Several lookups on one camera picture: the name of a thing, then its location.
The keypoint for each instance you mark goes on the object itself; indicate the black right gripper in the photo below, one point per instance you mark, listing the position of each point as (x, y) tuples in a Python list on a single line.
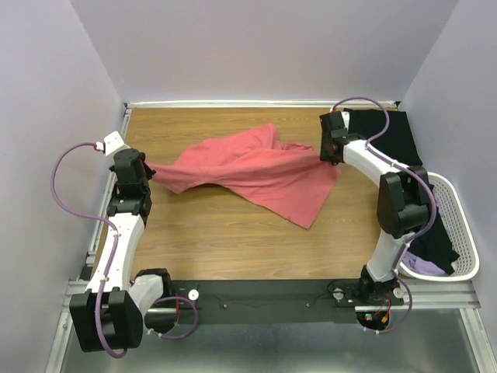
[(323, 155)]

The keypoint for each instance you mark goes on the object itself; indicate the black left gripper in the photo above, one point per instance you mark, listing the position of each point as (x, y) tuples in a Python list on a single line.
[(149, 171)]

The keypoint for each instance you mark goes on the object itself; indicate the pink t-shirt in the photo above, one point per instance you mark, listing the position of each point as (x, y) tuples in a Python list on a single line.
[(288, 179)]

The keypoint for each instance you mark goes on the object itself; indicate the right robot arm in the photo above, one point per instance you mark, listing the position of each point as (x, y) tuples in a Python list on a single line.
[(405, 203)]

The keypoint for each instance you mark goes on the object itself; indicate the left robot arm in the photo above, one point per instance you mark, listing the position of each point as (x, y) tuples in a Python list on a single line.
[(109, 314)]

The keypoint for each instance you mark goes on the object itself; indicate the folded black t-shirt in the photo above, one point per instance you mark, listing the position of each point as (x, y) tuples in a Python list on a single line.
[(397, 142)]

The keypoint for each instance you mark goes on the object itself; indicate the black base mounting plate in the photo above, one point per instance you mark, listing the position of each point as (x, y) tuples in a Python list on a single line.
[(268, 302)]

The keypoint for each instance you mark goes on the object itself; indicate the black t-shirt in basket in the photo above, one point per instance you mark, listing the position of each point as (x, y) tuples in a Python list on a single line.
[(435, 237)]

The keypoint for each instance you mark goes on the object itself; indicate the lavender t-shirt in basket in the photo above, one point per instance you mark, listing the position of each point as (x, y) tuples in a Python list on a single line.
[(423, 266)]

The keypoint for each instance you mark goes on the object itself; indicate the white plastic laundry basket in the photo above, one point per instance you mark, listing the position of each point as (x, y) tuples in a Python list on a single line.
[(459, 233)]

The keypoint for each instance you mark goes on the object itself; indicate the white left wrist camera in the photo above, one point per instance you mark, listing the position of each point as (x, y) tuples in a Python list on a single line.
[(113, 143)]

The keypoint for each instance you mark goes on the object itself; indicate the white table edge rail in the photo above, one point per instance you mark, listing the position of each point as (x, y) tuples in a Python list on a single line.
[(229, 104)]

